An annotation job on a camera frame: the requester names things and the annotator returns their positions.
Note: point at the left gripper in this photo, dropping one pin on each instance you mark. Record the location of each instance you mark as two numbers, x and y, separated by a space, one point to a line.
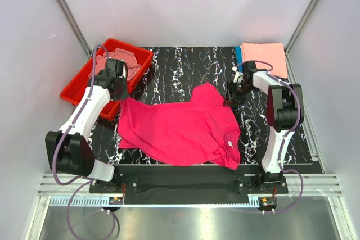
123 79

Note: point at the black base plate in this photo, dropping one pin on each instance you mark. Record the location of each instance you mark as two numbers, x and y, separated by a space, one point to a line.
196 181

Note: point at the left aluminium frame post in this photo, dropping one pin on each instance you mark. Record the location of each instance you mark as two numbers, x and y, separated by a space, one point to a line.
74 26

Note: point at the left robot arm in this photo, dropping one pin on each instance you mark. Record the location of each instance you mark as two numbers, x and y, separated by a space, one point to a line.
68 149

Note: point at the folded blue t shirt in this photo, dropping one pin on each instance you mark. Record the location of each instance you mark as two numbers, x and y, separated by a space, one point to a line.
238 54

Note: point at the white slotted cable duct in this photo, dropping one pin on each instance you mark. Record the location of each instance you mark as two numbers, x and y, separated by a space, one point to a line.
242 201

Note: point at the magenta t shirt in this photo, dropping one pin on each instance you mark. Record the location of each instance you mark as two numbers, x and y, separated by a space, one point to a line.
183 133

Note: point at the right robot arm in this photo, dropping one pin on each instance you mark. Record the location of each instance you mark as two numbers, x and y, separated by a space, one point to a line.
284 114

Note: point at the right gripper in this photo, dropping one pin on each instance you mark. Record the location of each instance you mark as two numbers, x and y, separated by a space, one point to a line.
232 94

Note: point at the right aluminium frame post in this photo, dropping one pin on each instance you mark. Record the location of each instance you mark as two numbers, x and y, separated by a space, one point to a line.
301 24

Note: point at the dusty pink t shirt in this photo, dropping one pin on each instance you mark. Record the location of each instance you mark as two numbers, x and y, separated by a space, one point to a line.
121 55

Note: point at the red plastic bin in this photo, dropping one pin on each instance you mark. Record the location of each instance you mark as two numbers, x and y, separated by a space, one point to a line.
75 89

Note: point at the folded salmon t shirt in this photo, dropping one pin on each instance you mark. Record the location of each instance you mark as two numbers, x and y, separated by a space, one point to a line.
271 53

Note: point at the aluminium frame post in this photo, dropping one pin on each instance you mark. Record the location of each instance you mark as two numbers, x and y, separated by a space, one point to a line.
74 26
301 24

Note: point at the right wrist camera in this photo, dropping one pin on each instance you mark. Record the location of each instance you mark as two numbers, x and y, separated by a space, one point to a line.
237 75

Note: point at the black marble table mat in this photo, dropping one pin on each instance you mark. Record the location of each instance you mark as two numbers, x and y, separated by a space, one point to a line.
172 77

